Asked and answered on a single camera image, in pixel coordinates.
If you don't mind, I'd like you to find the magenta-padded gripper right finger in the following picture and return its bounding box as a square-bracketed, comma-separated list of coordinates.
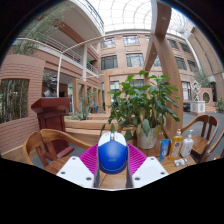
[125, 143, 170, 189]

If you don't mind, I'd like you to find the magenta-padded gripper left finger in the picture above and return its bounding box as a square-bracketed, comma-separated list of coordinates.
[55, 143, 102, 189]

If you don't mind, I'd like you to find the blue and white computer mouse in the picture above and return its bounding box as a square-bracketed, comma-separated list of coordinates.
[97, 131, 129, 175]

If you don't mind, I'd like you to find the blue tube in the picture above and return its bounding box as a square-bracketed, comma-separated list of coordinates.
[159, 138, 171, 163]

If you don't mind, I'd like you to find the small white packet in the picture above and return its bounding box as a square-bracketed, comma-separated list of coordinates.
[173, 158, 189, 168]

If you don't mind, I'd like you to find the yellow liquid soap bottle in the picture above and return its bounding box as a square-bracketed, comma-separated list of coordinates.
[168, 128, 185, 161]

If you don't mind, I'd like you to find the white pump bottle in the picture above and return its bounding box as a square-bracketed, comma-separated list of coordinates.
[179, 129, 195, 158]

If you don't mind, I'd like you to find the spiky agave plant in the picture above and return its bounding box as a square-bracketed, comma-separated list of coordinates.
[69, 104, 93, 122]

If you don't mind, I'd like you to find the green plant in white pot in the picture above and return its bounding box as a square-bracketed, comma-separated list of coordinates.
[99, 69, 181, 150]

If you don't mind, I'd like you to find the white statue on plinth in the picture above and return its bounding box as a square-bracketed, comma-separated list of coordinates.
[189, 79, 207, 116]

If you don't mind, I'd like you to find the dark bust statue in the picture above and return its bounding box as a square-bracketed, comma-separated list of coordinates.
[42, 75, 58, 99]

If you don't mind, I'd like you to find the dark red wooden pedestal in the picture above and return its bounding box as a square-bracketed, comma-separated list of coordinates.
[30, 96, 76, 159]

